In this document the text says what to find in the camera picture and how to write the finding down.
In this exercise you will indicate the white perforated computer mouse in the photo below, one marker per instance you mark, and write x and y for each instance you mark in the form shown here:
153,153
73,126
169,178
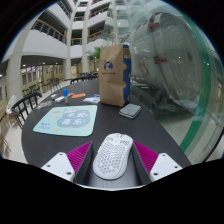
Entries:
112,155

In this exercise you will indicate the black slatted chair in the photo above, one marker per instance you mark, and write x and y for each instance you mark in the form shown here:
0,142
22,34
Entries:
24,107

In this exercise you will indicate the small white rectangular block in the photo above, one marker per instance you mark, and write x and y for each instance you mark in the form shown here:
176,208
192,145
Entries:
59,99

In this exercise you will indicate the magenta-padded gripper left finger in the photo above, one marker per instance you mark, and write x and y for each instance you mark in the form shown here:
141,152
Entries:
65,164

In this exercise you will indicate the clear plastic packet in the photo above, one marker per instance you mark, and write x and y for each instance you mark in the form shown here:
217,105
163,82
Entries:
43,105

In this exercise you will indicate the blue and white leaflet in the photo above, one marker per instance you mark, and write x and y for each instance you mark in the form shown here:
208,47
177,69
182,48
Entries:
91,99

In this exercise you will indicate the small grey square box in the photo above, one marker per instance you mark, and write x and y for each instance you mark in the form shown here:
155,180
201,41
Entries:
130,110

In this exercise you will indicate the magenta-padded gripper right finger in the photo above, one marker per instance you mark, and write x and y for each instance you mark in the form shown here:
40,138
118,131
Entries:
156,165

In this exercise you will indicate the green potted plant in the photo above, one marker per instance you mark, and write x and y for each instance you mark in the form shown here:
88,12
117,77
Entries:
94,55

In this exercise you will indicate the blue-capped small bottle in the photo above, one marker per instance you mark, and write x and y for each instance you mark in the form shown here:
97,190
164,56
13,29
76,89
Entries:
65,95

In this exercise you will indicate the group of black chairs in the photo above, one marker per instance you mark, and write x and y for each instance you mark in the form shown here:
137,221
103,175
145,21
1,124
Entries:
82,78

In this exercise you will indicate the brown paper bag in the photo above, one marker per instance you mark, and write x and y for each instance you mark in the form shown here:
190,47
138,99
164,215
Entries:
114,75

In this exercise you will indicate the light green printed mouse pad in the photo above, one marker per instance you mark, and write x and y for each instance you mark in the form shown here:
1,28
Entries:
68,120

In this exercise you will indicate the orange flat packet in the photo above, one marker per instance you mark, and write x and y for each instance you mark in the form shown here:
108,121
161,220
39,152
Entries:
78,95

